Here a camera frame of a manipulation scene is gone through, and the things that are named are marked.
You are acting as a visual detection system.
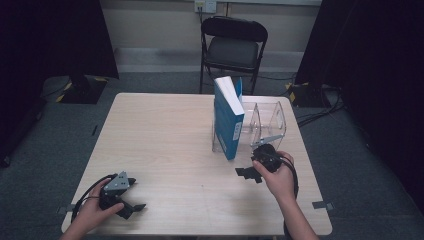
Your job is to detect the black socket plug cable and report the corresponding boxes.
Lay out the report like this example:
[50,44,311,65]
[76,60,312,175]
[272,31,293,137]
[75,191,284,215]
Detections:
[197,4,206,28]

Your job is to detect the person's left hand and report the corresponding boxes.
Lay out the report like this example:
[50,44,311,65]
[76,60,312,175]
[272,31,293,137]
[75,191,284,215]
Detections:
[75,178,125,232]

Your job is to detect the black curtain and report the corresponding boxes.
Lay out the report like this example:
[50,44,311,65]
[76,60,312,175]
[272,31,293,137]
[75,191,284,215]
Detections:
[0,0,120,168]
[294,0,424,216]

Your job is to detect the black folding chair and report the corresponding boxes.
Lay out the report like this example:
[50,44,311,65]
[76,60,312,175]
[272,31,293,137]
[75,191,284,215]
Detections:
[199,15,270,96]

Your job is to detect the black floor cables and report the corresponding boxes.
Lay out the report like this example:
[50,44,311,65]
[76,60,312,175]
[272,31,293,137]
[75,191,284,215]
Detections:
[294,84,346,129]

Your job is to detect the white wall socket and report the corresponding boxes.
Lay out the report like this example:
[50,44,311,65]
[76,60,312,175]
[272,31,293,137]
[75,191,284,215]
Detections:
[194,0,218,15]

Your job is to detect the right hand-held gripper cable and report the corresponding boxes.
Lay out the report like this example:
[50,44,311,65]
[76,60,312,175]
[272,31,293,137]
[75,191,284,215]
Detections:
[279,155,300,202]

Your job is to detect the person's right hand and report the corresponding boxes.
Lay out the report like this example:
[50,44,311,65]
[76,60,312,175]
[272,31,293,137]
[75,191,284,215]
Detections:
[251,150,297,202]

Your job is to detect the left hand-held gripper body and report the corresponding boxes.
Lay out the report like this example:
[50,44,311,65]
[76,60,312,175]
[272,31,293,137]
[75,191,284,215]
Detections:
[98,171,131,212]

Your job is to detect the black stand base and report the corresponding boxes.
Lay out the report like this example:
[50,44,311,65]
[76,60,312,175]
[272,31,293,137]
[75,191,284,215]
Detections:
[55,75,110,105]
[284,81,332,109]

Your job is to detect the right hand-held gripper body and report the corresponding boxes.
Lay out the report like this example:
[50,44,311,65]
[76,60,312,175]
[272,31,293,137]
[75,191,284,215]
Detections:
[250,133,285,174]

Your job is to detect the clear acrylic book rack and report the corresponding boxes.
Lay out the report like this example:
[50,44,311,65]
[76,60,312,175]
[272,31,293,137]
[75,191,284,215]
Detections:
[211,99,288,155]

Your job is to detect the grey tape strip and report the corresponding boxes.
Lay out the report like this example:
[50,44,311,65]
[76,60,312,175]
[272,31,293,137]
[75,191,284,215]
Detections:
[55,203,77,215]
[311,200,335,211]

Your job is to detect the blue book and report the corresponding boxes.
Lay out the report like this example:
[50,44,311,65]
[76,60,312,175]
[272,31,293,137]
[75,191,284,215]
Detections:
[212,75,246,162]

